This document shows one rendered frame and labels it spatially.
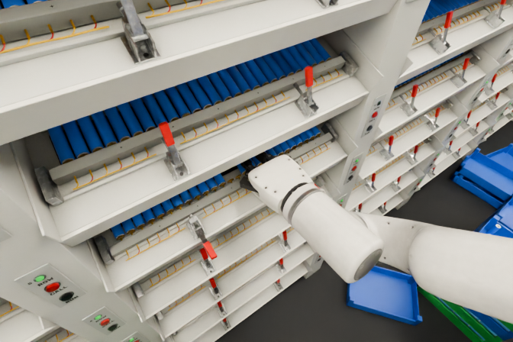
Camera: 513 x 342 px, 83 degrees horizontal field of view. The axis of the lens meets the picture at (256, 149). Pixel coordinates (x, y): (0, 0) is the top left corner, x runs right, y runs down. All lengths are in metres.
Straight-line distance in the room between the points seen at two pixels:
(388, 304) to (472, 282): 1.23
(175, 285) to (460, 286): 0.61
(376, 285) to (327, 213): 1.18
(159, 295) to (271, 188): 0.42
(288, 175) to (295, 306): 1.03
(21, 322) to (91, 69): 0.47
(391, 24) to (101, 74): 0.48
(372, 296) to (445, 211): 0.72
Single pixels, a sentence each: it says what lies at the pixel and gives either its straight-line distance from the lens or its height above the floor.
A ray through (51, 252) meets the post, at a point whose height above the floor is 1.09.
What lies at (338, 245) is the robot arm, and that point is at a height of 1.06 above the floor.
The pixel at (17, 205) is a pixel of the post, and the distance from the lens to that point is 0.41.
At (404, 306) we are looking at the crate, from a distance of 1.66.
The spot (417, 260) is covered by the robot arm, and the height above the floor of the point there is 1.11.
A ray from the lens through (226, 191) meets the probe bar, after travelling 0.64.
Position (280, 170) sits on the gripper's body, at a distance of 0.57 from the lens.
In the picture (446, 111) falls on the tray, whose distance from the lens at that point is 1.41.
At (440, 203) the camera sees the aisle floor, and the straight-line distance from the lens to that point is 2.06.
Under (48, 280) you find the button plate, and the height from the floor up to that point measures 1.04.
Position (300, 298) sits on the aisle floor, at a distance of 1.54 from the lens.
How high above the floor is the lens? 1.46
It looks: 47 degrees down
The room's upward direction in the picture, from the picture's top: straight up
